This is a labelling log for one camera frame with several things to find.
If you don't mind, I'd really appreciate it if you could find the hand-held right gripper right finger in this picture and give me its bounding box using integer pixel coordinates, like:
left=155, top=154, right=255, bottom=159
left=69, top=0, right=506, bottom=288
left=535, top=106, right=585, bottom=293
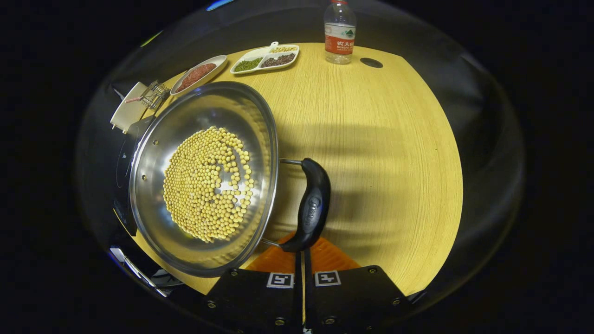
left=304, top=237, right=415, bottom=334

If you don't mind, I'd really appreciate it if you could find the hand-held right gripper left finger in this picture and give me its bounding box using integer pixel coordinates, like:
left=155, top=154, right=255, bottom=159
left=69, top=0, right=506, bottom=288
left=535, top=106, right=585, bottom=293
left=202, top=237, right=304, bottom=334

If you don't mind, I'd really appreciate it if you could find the steel pot with black handles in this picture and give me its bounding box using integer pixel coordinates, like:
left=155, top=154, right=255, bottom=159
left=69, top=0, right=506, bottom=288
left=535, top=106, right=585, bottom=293
left=129, top=81, right=332, bottom=278

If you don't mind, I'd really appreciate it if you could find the black induction cooktop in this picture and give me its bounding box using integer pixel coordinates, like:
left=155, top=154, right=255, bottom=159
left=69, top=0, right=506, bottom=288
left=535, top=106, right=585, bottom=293
left=113, top=116, right=156, bottom=237

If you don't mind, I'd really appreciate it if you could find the pile of yellow soybeans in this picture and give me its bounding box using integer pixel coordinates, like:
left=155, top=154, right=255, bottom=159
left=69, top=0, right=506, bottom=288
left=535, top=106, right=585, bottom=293
left=163, top=126, right=255, bottom=244

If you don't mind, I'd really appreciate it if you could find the brown meat patty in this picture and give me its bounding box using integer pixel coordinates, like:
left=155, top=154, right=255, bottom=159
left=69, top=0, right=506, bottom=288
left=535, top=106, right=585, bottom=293
left=193, top=63, right=217, bottom=80
left=175, top=74, right=200, bottom=92

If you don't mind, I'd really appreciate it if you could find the white toaster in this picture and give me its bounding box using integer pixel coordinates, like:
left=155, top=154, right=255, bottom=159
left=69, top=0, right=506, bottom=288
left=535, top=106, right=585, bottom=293
left=110, top=82, right=149, bottom=134

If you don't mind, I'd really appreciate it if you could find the heap of green mung beans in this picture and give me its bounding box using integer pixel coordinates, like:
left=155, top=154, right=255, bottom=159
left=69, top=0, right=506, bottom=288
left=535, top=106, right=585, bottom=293
left=233, top=57, right=264, bottom=72

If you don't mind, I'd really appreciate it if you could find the heap of dark beans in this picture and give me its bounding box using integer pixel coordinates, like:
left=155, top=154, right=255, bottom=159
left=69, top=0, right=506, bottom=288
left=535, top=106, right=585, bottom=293
left=260, top=53, right=297, bottom=68

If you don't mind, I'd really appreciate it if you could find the round white plate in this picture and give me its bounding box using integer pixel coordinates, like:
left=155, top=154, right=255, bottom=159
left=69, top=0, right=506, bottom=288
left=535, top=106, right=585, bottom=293
left=170, top=55, right=228, bottom=96

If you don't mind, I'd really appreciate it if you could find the white divided dish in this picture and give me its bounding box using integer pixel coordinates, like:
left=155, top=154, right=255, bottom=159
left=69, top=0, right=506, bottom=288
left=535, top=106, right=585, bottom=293
left=230, top=42, right=300, bottom=75

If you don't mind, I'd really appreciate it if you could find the clear plastic water bottle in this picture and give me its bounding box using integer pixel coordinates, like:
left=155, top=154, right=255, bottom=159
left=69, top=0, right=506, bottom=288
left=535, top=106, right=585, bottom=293
left=323, top=0, right=357, bottom=64

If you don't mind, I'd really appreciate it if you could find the metal wire basket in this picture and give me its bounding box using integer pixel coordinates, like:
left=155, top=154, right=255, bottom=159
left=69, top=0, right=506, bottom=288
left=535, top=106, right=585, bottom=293
left=141, top=80, right=171, bottom=110

